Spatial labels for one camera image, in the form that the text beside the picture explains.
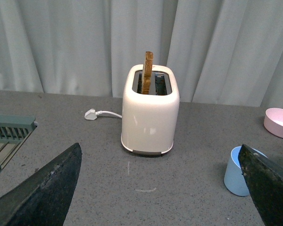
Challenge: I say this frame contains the cream white toaster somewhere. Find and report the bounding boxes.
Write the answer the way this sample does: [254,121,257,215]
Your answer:
[121,65,180,155]

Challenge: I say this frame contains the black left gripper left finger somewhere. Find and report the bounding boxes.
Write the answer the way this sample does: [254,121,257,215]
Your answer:
[0,143,82,226]

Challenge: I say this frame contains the white power plug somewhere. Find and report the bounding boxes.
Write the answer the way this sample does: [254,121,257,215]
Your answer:
[84,109,100,121]

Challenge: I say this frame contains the white power cable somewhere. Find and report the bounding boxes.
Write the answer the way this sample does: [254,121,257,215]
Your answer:
[95,110,123,119]

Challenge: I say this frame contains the toast bread slice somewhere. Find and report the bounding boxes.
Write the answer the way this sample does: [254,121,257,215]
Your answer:
[141,51,153,95]

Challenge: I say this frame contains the grey white curtain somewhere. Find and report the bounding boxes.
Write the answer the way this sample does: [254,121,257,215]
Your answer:
[0,0,283,108]

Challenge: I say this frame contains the green dish rack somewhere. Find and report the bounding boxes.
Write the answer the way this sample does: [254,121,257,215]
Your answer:
[0,114,37,173]

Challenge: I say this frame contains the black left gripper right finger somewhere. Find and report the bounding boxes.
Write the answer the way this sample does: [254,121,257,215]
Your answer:
[238,145,283,226]

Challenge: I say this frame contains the pink plastic bowl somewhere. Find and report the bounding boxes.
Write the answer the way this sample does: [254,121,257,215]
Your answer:
[264,108,283,138]

